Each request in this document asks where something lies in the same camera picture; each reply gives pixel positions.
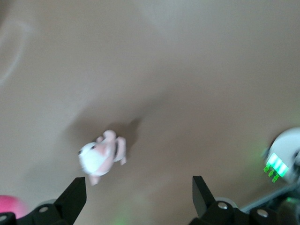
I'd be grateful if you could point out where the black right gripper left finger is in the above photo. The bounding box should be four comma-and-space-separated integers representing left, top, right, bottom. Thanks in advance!
30, 177, 88, 225

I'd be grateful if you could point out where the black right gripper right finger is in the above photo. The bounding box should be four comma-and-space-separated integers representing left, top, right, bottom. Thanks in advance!
191, 175, 238, 225

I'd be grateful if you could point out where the pink round plush toy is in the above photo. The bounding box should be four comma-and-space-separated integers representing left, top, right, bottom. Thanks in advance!
0, 194, 30, 220

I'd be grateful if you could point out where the pink white dog plush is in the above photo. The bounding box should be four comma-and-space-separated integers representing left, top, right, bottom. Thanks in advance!
78, 129, 128, 187

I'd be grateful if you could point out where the aluminium table edge rail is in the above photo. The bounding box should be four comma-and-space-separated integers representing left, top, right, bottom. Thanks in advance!
241, 184, 300, 211

